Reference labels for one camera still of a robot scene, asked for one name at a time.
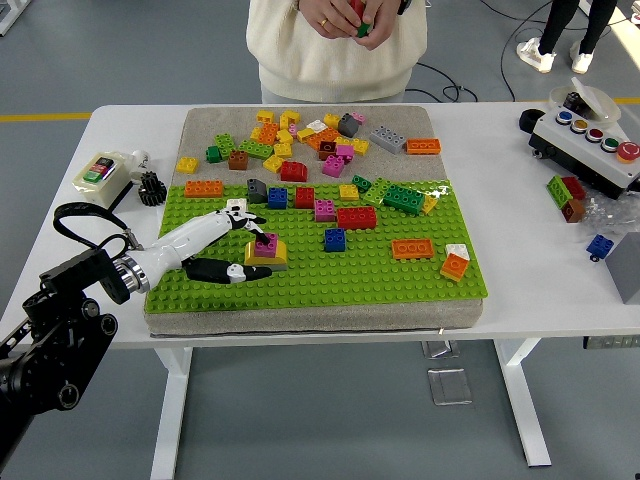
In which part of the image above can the black floor cable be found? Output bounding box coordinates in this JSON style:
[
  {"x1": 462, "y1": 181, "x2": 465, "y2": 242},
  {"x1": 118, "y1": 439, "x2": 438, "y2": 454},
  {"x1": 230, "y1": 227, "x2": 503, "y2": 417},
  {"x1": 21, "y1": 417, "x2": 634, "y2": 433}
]
[
  {"x1": 500, "y1": 0, "x2": 559, "y2": 103},
  {"x1": 404, "y1": 62, "x2": 470, "y2": 105}
]

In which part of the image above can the white table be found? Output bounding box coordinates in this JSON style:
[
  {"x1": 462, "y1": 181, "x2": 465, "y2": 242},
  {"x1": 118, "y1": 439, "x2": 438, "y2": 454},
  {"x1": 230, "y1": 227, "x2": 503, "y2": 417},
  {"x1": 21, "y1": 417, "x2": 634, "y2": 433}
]
[{"x1": 0, "y1": 102, "x2": 640, "y2": 480}]

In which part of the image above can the person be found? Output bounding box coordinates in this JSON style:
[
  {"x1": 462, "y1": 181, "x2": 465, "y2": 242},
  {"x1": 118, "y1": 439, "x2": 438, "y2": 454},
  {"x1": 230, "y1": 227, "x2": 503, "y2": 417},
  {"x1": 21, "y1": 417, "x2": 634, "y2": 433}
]
[
  {"x1": 516, "y1": 0, "x2": 620, "y2": 75},
  {"x1": 245, "y1": 0, "x2": 429, "y2": 105}
]

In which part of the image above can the red toy brick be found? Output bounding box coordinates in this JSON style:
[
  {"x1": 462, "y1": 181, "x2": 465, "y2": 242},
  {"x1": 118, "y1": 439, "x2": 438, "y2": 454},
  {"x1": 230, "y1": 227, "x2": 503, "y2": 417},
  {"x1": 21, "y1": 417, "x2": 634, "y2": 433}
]
[{"x1": 560, "y1": 175, "x2": 588, "y2": 201}]

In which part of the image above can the crumpled clear plastic bag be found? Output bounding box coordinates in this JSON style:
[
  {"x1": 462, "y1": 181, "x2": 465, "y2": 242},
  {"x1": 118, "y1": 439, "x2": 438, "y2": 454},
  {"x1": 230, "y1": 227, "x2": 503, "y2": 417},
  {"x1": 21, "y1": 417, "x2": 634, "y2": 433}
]
[{"x1": 574, "y1": 192, "x2": 640, "y2": 239}]

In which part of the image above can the clear plastic container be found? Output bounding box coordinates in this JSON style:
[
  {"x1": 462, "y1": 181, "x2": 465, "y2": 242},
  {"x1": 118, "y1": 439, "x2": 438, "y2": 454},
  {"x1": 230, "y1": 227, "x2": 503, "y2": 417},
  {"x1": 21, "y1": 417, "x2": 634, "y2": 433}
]
[{"x1": 548, "y1": 76, "x2": 622, "y2": 125}]

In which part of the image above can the orange toy brick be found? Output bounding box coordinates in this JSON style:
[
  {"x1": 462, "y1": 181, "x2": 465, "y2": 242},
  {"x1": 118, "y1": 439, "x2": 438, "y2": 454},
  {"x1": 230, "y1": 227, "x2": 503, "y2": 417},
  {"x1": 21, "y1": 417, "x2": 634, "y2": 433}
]
[{"x1": 305, "y1": 127, "x2": 342, "y2": 153}]

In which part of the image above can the green studded baseplate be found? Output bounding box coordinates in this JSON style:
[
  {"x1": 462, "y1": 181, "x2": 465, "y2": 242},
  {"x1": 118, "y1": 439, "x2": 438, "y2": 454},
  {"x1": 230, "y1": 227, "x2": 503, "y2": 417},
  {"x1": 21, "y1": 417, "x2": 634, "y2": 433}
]
[{"x1": 143, "y1": 178, "x2": 489, "y2": 315}]

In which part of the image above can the black gear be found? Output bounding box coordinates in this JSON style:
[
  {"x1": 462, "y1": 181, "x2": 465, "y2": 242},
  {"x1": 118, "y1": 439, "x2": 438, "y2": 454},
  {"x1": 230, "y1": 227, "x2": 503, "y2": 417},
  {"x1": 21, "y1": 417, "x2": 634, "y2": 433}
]
[{"x1": 136, "y1": 170, "x2": 168, "y2": 207}]

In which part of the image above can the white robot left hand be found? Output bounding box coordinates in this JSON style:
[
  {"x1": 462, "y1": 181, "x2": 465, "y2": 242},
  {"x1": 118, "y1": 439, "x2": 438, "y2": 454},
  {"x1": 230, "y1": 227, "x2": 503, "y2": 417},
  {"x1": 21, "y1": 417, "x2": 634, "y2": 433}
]
[{"x1": 130, "y1": 204, "x2": 278, "y2": 294}]

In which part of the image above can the white push-button control box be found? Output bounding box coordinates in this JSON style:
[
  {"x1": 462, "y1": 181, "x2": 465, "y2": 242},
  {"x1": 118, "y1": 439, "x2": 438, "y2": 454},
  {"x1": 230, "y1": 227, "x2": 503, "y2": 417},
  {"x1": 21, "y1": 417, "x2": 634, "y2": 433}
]
[{"x1": 528, "y1": 106, "x2": 640, "y2": 200}]

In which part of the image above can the white furniture frame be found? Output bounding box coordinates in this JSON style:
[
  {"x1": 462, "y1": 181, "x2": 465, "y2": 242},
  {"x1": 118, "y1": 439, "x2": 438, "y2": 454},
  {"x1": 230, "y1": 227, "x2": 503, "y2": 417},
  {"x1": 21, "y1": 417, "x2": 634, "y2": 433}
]
[{"x1": 0, "y1": 0, "x2": 25, "y2": 37}]

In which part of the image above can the yellow arched brick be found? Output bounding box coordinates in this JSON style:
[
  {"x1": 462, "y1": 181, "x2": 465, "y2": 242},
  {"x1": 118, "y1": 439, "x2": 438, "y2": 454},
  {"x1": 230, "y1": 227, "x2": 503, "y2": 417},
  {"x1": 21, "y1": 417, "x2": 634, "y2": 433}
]
[{"x1": 244, "y1": 239, "x2": 289, "y2": 266}]

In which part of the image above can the person's right hand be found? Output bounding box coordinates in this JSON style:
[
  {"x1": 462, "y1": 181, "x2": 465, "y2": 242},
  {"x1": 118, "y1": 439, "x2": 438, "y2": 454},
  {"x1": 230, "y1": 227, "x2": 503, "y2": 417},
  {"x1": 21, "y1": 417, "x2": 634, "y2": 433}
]
[{"x1": 298, "y1": 0, "x2": 362, "y2": 40}]

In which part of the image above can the table control panel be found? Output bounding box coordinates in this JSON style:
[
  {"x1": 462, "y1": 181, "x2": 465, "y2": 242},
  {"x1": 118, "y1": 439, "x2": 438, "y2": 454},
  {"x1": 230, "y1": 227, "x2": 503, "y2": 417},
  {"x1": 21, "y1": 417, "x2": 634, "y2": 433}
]
[{"x1": 581, "y1": 334, "x2": 640, "y2": 351}]

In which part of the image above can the light green eight-stud brick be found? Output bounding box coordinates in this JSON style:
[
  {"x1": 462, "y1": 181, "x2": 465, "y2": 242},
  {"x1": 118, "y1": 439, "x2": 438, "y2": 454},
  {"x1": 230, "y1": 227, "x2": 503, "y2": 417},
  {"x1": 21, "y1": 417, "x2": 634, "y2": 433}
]
[
  {"x1": 360, "y1": 177, "x2": 392, "y2": 208},
  {"x1": 238, "y1": 139, "x2": 276, "y2": 161}
]

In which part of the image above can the person's left hand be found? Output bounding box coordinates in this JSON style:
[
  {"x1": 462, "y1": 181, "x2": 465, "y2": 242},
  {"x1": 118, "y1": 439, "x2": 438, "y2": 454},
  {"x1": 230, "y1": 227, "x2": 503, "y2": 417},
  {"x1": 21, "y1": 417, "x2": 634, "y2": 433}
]
[{"x1": 353, "y1": 0, "x2": 402, "y2": 51}]

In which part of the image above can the grey-brown foam mat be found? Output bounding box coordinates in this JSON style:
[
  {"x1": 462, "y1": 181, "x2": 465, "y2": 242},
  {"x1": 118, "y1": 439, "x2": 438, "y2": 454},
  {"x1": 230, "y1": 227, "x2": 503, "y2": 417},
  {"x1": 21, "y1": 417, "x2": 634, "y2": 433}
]
[{"x1": 142, "y1": 104, "x2": 489, "y2": 340}]

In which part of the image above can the blue brick with ring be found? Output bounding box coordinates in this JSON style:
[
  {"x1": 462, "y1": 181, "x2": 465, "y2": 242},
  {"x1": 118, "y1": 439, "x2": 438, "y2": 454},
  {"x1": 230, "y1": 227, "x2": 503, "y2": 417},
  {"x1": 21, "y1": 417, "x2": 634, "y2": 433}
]
[{"x1": 585, "y1": 233, "x2": 616, "y2": 262}]

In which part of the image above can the red arched brick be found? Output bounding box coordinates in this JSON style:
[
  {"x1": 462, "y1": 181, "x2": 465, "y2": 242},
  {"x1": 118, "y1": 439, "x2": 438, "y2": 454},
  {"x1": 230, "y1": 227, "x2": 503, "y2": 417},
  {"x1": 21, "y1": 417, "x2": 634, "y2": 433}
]
[{"x1": 279, "y1": 160, "x2": 309, "y2": 183}]

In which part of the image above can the dark grey sloped brick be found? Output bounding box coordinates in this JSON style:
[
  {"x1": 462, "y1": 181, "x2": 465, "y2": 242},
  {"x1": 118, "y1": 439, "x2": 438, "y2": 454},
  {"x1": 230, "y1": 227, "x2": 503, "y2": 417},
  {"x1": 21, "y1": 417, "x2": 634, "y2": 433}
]
[
  {"x1": 246, "y1": 177, "x2": 269, "y2": 205},
  {"x1": 337, "y1": 113, "x2": 361, "y2": 139}
]

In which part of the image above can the orange and yellow brick stack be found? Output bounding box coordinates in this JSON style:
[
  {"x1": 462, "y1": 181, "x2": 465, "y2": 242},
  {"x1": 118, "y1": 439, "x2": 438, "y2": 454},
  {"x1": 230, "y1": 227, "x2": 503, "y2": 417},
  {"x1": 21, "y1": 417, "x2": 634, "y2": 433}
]
[{"x1": 439, "y1": 252, "x2": 471, "y2": 285}]

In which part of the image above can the cream switch box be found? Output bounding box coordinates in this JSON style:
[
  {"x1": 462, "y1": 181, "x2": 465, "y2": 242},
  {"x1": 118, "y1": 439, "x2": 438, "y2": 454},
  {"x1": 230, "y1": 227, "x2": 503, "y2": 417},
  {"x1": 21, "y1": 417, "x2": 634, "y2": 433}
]
[{"x1": 72, "y1": 150, "x2": 135, "y2": 211}]

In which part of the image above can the black tape roll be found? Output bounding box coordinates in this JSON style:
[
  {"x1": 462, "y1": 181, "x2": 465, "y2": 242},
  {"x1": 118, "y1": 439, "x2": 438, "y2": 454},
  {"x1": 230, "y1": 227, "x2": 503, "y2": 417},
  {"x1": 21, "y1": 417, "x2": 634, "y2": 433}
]
[{"x1": 518, "y1": 108, "x2": 547, "y2": 135}]

